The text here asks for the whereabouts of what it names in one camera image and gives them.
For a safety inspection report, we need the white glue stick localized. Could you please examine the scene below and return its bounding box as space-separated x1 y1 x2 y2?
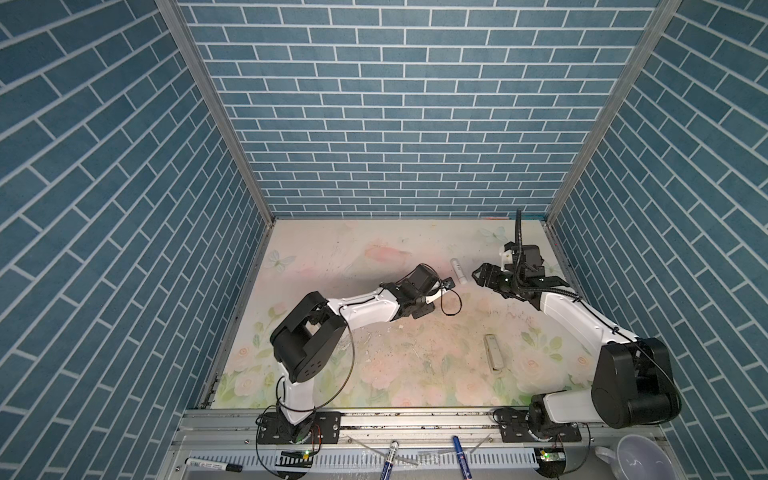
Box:
450 258 468 285

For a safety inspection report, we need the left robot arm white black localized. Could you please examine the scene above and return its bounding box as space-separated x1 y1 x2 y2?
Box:
270 263 455 426

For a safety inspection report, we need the right circuit board green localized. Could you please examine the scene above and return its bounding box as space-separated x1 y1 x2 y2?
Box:
533 448 567 479

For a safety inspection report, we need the circuit board green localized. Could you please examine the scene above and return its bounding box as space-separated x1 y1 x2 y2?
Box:
533 448 567 479
274 451 315 480

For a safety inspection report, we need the blue white marker pen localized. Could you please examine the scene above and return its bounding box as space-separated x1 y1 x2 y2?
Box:
379 440 399 480

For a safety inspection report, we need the left circuit board green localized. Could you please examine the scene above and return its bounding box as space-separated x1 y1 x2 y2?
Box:
274 451 315 480

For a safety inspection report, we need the black marker pen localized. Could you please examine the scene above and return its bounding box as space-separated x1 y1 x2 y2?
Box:
185 457 243 473

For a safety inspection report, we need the black corrugated cable conduit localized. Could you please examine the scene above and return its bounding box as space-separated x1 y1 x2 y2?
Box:
514 208 526 283

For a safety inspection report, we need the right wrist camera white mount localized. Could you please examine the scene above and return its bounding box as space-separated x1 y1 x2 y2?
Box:
500 241 517 271

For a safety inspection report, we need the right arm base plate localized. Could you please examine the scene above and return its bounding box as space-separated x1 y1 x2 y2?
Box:
491 407 582 443

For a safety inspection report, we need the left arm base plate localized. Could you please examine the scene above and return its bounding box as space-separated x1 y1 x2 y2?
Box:
257 410 342 445

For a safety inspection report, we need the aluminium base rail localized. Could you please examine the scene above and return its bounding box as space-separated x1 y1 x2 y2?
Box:
158 407 682 479

